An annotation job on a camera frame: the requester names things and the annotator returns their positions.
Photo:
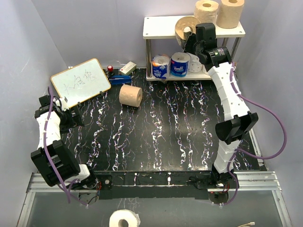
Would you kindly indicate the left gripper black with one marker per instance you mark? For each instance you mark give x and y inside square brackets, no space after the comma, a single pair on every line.
[75,121]

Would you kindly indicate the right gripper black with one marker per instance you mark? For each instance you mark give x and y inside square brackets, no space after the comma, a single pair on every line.
[191,39]

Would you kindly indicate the brown roll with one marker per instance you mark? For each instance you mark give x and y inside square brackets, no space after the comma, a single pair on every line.
[206,11]
[185,25]
[229,13]
[130,95]

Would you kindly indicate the blue Tempo roll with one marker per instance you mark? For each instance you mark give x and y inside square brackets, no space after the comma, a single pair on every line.
[179,64]

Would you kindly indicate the white patterned paper roll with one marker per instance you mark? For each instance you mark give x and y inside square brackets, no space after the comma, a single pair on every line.
[194,64]

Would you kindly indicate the light blue roll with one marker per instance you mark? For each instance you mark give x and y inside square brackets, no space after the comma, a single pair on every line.
[160,67]

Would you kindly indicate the brown roll front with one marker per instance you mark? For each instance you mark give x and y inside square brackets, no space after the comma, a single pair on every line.
[206,11]
[229,13]

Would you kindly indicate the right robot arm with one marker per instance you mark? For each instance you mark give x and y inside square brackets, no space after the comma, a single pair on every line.
[238,119]

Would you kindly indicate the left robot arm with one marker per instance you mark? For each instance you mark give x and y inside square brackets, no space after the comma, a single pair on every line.
[52,158]

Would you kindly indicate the white two-tier shelf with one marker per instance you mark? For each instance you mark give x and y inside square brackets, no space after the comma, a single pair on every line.
[163,27]

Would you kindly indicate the white green small box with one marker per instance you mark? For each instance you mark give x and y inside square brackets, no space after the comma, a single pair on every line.
[127,69]

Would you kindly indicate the blue stapler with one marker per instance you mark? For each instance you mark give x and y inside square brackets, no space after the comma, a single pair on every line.
[120,79]

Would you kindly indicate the red emergency stop button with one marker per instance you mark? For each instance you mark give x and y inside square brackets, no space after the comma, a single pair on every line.
[110,68]

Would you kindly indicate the white roll on floor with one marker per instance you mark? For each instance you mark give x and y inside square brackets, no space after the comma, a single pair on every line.
[124,218]

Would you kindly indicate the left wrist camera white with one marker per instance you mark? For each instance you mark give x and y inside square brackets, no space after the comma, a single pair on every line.
[62,103]

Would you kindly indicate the small whiteboard wooden frame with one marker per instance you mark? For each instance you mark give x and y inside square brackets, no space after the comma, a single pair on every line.
[81,82]

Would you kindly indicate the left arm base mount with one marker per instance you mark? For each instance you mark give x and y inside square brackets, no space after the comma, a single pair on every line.
[96,181]

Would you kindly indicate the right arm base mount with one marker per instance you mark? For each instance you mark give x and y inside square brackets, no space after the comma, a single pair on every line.
[209,180]

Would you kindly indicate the aluminium rail frame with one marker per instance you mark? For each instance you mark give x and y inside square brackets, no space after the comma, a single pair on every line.
[151,152]

